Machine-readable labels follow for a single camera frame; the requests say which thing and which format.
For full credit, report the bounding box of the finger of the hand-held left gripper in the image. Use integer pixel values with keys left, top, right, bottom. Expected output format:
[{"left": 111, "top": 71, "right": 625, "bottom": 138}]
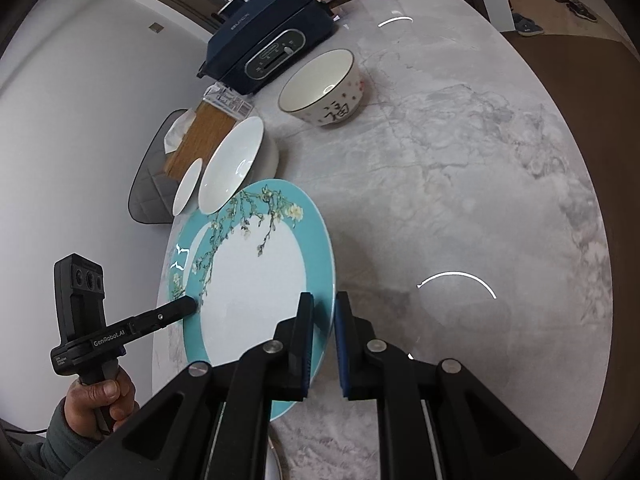
[{"left": 122, "top": 295, "right": 197, "bottom": 345}]

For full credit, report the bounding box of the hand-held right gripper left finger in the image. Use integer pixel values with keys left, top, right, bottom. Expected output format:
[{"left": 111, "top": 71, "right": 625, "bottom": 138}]
[{"left": 70, "top": 291, "right": 316, "bottom": 480}]

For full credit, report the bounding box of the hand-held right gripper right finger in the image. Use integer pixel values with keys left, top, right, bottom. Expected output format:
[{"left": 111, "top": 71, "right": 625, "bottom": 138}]
[{"left": 335, "top": 291, "right": 576, "bottom": 480}]

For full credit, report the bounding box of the teal floral plate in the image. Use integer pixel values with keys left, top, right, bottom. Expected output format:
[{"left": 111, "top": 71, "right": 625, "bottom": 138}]
[{"left": 170, "top": 178, "right": 335, "bottom": 423}]

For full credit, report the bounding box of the small white plate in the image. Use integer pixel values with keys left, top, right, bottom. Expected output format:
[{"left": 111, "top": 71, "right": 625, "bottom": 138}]
[{"left": 172, "top": 158, "right": 204, "bottom": 217}]

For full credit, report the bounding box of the white deep plate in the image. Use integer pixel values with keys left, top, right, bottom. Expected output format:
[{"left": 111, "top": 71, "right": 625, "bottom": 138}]
[{"left": 198, "top": 116, "right": 279, "bottom": 216}]

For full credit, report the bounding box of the white patterned bowl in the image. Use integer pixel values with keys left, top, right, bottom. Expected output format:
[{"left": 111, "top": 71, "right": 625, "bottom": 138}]
[{"left": 278, "top": 49, "right": 362, "bottom": 130}]

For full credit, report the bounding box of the person's left forearm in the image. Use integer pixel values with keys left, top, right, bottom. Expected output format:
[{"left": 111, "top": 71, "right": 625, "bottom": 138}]
[{"left": 19, "top": 399, "right": 107, "bottom": 480}]

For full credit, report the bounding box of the person's left hand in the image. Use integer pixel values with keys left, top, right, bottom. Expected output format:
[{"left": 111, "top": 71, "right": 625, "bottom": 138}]
[{"left": 65, "top": 366, "right": 139, "bottom": 442}]

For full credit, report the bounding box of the white gold-rimmed plate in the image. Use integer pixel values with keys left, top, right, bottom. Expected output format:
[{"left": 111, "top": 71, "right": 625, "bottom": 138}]
[{"left": 264, "top": 435, "right": 282, "bottom": 480}]

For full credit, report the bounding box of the grey chair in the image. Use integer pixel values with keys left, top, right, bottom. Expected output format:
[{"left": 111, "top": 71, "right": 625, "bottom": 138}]
[{"left": 128, "top": 109, "right": 193, "bottom": 226}]

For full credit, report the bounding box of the white tissue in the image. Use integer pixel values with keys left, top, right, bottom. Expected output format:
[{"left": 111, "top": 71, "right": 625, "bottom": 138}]
[{"left": 164, "top": 109, "right": 197, "bottom": 153}]

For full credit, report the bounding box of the wooden tissue box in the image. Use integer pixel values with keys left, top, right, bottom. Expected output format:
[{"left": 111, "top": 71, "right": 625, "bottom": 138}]
[{"left": 165, "top": 100, "right": 236, "bottom": 181}]

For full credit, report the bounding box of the dark blue electric grill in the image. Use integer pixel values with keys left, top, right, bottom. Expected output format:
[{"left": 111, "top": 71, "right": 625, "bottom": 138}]
[{"left": 196, "top": 0, "right": 337, "bottom": 97}]

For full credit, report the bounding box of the blue shoe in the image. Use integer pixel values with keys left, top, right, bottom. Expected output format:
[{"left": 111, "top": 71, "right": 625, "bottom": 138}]
[{"left": 511, "top": 11, "right": 544, "bottom": 37}]

